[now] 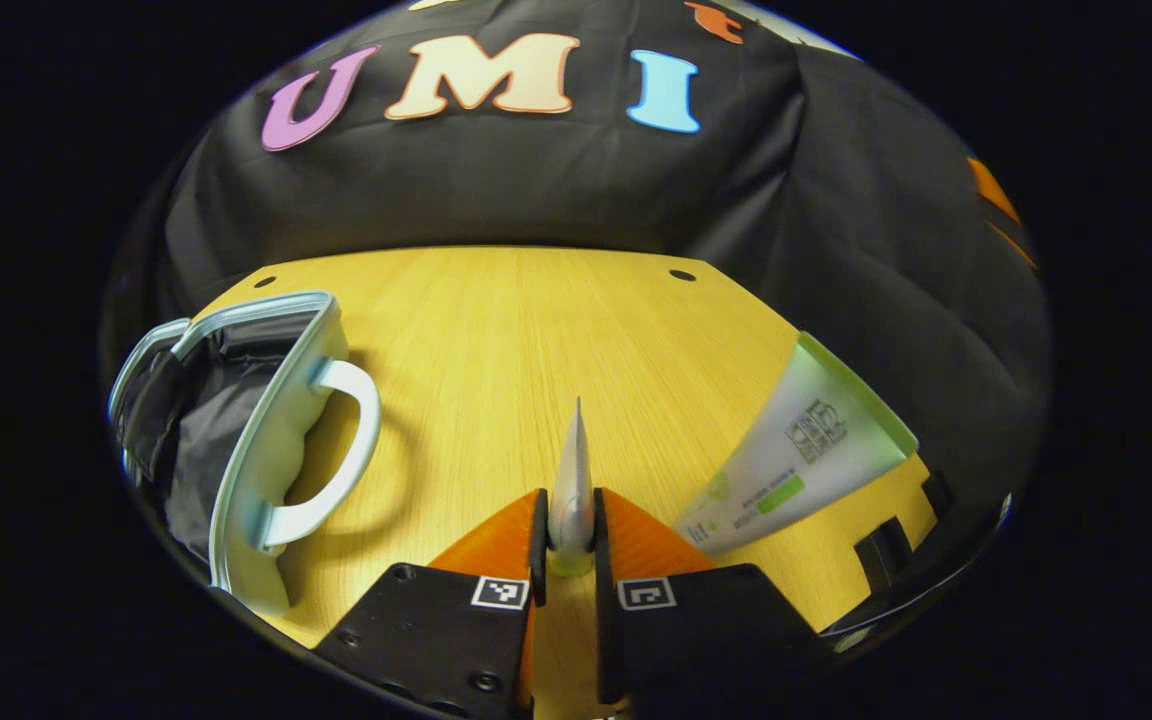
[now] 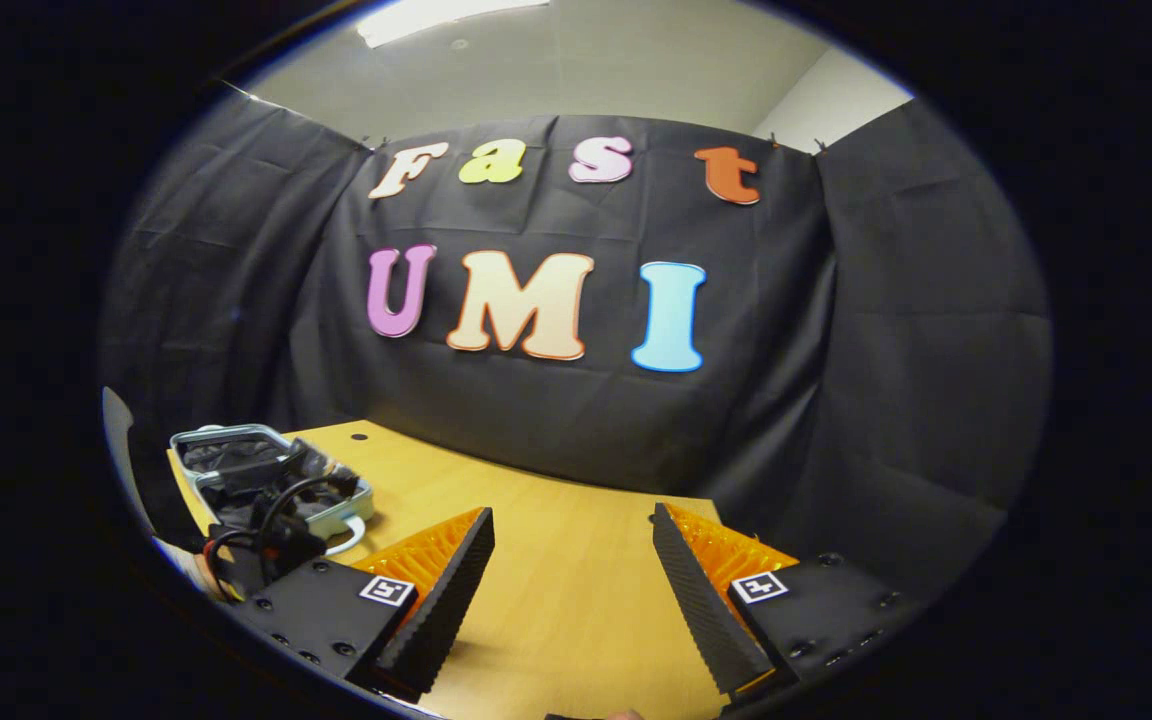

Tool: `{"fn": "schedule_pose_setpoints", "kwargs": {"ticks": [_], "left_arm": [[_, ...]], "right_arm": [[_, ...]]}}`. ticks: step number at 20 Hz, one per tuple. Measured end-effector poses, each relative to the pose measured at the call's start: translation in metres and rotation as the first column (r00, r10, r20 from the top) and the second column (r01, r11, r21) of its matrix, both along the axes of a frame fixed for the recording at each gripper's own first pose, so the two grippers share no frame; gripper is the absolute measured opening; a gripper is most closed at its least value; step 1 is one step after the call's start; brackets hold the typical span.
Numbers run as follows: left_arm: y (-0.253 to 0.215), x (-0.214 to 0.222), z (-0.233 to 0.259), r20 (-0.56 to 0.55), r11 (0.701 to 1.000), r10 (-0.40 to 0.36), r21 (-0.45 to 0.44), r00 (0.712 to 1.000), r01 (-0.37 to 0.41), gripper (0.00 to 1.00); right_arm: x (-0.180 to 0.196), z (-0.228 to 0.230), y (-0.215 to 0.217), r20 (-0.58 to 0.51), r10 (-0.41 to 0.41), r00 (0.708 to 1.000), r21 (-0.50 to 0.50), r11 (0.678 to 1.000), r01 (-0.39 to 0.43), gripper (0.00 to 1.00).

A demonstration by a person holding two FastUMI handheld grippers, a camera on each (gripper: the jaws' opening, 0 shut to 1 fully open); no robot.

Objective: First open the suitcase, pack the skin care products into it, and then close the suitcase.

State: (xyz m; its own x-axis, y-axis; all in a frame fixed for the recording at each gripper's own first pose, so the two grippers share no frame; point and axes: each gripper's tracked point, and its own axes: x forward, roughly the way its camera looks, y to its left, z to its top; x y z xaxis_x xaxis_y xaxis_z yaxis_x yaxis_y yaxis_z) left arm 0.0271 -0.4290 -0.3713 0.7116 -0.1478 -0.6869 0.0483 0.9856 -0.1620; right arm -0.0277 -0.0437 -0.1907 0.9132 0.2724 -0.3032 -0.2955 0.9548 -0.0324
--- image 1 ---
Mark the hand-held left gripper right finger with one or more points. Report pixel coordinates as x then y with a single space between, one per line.
706 640

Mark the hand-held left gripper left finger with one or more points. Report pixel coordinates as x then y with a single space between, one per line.
426 640

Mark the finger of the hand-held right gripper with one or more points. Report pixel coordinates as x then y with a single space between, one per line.
1014 247
991 187

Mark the white green skincare tube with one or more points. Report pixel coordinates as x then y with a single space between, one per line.
796 450
573 490

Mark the light blue suitcase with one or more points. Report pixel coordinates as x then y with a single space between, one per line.
281 430

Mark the black backdrop cloth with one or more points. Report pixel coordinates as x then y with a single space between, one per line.
576 190

